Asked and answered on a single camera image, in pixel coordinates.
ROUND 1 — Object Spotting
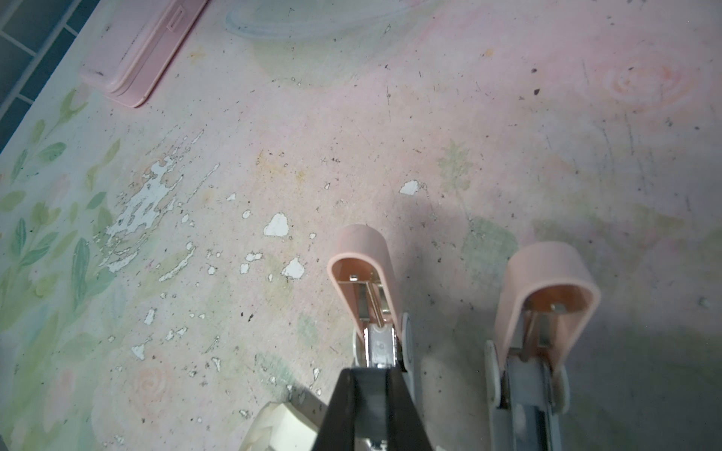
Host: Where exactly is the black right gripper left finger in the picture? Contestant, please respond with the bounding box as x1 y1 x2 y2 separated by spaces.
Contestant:
312 368 391 450

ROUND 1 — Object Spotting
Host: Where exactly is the pink flat case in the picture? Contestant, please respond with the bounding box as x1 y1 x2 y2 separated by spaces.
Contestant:
79 0 208 108

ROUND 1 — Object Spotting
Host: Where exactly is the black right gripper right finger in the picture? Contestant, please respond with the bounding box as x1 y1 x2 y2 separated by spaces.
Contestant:
388 368 432 451

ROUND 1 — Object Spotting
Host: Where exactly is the staple box sleeve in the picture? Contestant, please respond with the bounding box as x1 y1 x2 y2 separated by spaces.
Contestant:
239 402 319 451

